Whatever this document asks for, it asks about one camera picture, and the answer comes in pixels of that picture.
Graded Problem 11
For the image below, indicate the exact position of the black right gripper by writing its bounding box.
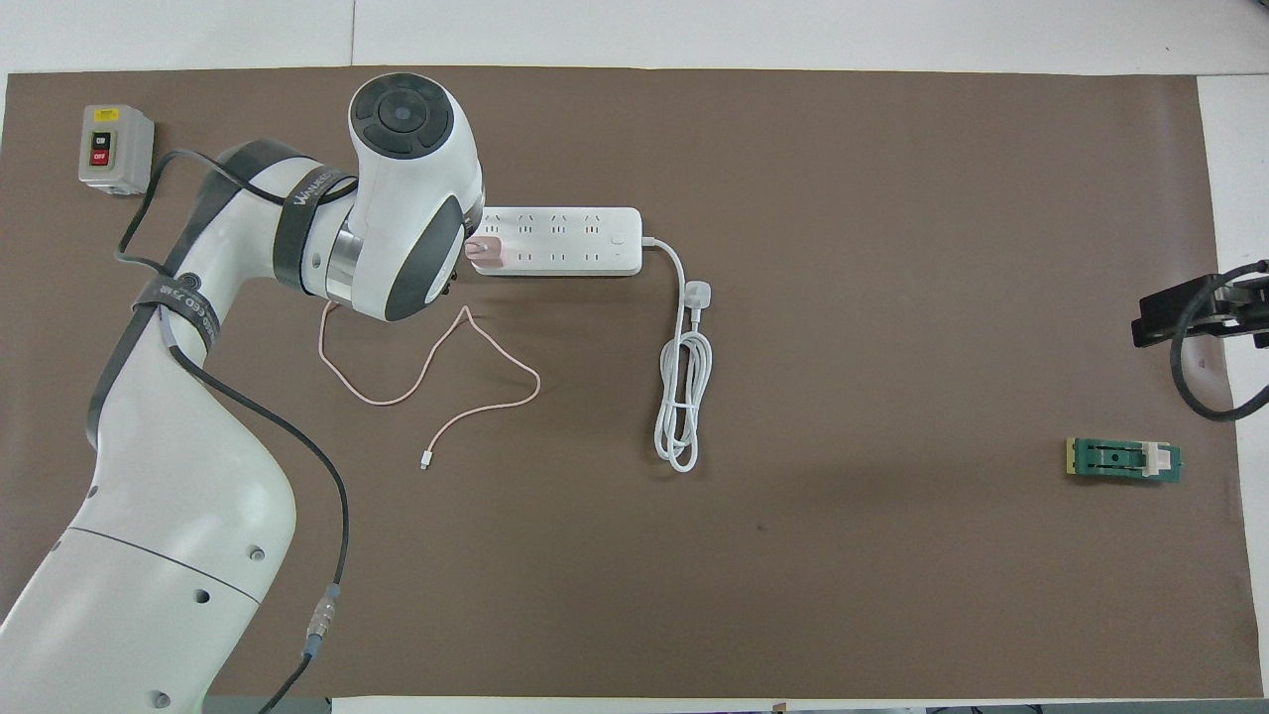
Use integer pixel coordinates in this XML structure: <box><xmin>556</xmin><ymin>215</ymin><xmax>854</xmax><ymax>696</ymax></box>
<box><xmin>1131</xmin><ymin>275</ymin><xmax>1269</xmax><ymax>348</ymax></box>

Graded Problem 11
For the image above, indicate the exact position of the pink charging cable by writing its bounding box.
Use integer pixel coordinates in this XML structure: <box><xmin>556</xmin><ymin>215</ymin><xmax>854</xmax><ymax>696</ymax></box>
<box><xmin>318</xmin><ymin>300</ymin><xmax>541</xmax><ymax>470</ymax></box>

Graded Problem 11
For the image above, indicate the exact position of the white power strip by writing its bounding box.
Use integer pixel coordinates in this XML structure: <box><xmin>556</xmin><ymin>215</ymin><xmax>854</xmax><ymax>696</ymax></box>
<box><xmin>466</xmin><ymin>206</ymin><xmax>643</xmax><ymax>278</ymax></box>

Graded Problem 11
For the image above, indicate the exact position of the brown table mat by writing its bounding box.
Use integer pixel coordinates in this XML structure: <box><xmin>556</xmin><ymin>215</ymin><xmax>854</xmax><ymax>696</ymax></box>
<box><xmin>0</xmin><ymin>67</ymin><xmax>1265</xmax><ymax>700</ymax></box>

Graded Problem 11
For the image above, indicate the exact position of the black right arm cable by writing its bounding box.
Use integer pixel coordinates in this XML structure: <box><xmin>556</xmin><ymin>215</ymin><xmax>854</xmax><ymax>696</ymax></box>
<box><xmin>1170</xmin><ymin>260</ymin><xmax>1269</xmax><ymax>422</ymax></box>

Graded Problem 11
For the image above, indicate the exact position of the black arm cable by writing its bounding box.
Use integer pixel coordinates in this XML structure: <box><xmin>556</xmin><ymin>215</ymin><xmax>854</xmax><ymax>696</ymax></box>
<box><xmin>1170</xmin><ymin>260</ymin><xmax>1269</xmax><ymax>422</ymax></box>
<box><xmin>114</xmin><ymin>149</ymin><xmax>350</xmax><ymax>714</ymax></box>

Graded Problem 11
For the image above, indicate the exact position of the green knife switch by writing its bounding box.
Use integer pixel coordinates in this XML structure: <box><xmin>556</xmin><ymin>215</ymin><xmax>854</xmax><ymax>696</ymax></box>
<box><xmin>1066</xmin><ymin>437</ymin><xmax>1183</xmax><ymax>486</ymax></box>

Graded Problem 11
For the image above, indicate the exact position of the white power strip cord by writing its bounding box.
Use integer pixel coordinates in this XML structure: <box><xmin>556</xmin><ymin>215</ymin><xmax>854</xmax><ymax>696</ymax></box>
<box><xmin>639</xmin><ymin>236</ymin><xmax>715</xmax><ymax>474</ymax></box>

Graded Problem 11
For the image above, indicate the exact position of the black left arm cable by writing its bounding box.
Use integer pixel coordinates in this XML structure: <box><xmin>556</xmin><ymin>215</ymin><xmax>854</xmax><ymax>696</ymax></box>
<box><xmin>114</xmin><ymin>149</ymin><xmax>350</xmax><ymax>714</ymax></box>

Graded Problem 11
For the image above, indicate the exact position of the grey on-off switch box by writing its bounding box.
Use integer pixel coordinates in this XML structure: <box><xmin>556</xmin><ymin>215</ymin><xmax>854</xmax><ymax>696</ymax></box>
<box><xmin>78</xmin><ymin>104</ymin><xmax>156</xmax><ymax>196</ymax></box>

